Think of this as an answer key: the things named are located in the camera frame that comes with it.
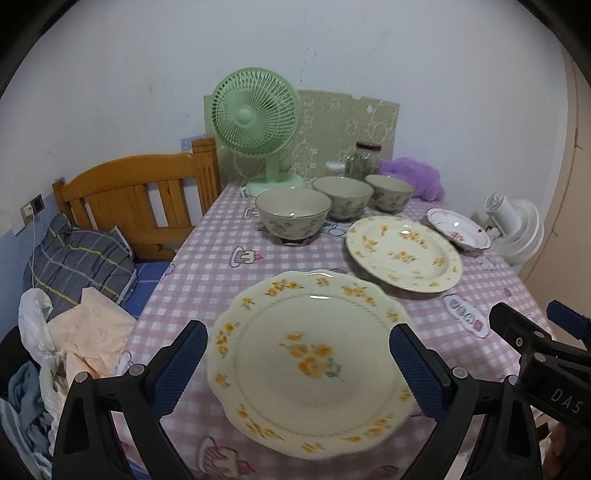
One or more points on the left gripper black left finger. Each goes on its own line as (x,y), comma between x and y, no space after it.
(87,444)

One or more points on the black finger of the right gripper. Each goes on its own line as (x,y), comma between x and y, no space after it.
(567,318)
(554,377)

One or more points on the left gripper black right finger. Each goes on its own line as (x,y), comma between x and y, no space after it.
(507,446)

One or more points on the red floral white plate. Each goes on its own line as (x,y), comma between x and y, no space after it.
(458,229)

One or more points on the scalloped yellow floral plate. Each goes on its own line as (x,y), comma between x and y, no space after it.
(301,363)

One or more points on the round yellow floral plate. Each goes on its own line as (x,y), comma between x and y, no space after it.
(404,254)

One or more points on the floral ceramic bowl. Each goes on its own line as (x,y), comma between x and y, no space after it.
(291,213)
(349,197)
(391,194)

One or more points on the peach cloth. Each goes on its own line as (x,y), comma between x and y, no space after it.
(91,336)

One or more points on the blue clothes pile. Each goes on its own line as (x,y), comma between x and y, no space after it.
(29,418)

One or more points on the white clip fan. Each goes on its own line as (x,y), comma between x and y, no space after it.
(514,227)

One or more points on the blue bed sheet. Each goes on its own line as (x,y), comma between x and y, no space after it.
(148,276)

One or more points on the white plastic bag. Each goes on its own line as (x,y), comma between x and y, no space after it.
(34,310)

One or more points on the grey plaid pillow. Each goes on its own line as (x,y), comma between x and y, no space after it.
(69,259)

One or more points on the pink checkered tablecloth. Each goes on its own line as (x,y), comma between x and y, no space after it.
(228,252)

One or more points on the wooden bed headboard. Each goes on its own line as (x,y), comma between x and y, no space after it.
(143,196)

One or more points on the purple plush toy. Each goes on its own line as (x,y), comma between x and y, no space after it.
(423,177)

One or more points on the glass jar with lid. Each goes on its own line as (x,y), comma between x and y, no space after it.
(364,161)

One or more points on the cotton swab container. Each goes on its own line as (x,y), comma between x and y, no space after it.
(335,168)

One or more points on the green desk fan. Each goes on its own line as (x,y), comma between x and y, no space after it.
(255,112)

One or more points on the wall power outlet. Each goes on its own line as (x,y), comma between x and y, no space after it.
(33,207)

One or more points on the green patterned wall mat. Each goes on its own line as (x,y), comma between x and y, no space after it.
(330,126)

